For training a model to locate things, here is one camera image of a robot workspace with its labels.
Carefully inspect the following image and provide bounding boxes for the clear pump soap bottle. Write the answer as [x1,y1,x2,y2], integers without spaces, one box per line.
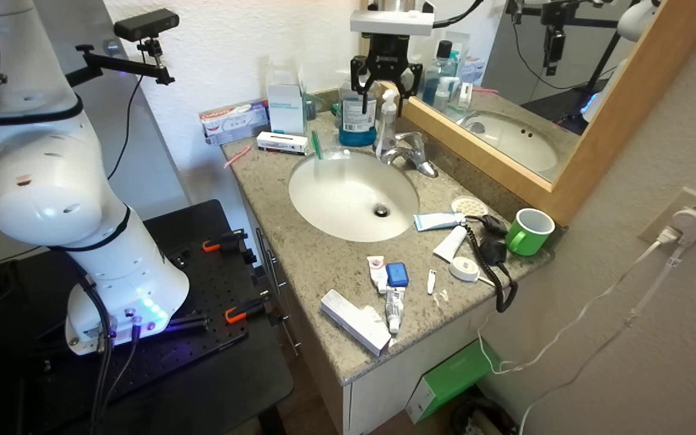
[371,83,403,161]

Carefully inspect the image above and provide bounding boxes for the white oval sink basin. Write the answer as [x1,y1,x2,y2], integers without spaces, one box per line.
[284,149,423,246]

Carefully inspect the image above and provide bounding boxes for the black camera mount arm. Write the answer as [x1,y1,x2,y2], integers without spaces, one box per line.
[64,36,178,91]

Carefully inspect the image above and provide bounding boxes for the thin pink stick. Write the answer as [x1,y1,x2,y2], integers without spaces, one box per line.
[222,145,253,169]

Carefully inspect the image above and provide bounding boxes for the green mug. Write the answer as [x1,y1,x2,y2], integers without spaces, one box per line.
[504,205,557,261]

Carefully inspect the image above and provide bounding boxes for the white cosmetic tube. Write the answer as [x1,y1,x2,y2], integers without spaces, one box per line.
[431,226,470,267]

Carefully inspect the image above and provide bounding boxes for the wooden framed wall mirror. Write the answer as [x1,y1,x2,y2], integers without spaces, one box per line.
[393,0,696,228]

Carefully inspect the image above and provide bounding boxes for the white and red small pack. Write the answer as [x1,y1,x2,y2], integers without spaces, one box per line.
[365,255,391,297]

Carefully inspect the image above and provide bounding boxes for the green cardboard box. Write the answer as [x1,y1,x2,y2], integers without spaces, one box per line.
[403,336,503,426]

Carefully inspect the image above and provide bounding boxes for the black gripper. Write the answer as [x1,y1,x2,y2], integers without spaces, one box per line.
[348,31,425,99]

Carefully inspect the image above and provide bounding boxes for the white box black label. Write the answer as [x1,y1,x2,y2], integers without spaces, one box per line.
[253,129,309,157]

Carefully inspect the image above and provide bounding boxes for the black robot table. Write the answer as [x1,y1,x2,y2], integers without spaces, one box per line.
[0,199,295,435]

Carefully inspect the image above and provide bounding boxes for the white plug-in charger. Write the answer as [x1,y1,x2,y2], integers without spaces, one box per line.
[666,205,696,244]

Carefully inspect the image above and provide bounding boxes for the orange black clamp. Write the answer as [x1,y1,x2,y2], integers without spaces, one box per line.
[222,297,275,330]
[201,229,251,257]

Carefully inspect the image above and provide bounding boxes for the blue mouthwash bottle black cap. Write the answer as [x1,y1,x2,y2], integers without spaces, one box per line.
[335,75,382,151]

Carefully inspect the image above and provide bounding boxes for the clear plastic bag green edge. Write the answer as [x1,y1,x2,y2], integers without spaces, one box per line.
[306,129,352,165]

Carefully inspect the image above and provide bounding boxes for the white charger cable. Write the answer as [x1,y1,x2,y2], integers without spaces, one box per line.
[477,228,681,382]
[514,240,694,435]

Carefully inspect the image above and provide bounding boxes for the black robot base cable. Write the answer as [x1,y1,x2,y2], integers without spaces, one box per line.
[84,274,148,435]

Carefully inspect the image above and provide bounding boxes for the chrome faucet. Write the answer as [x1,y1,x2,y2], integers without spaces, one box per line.
[380,130,439,179]

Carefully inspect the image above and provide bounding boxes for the small blue floss case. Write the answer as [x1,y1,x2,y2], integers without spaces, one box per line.
[385,261,411,291]

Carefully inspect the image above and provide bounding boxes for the small round white container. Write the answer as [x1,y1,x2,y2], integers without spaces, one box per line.
[448,255,483,286]

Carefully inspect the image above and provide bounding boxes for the round white dimpled disc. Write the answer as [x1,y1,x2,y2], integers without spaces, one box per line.
[450,193,490,217]

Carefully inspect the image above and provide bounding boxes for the blue cosmetic tube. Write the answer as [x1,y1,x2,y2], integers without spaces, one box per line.
[411,211,468,236]

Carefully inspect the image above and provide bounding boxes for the silver wrist camera bar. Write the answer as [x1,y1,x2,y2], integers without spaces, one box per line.
[351,8,437,36]

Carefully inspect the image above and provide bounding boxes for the plain white box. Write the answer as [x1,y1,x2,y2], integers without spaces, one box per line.
[263,69,312,138]

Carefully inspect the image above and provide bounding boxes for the white vanity cabinet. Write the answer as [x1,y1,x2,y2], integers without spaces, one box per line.
[253,228,501,435]

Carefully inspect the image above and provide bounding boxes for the black stereo camera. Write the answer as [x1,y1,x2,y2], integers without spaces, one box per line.
[110,8,180,43]

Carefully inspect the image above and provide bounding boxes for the silver toothpaste tube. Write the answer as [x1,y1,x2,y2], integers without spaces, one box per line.
[382,286,408,338]

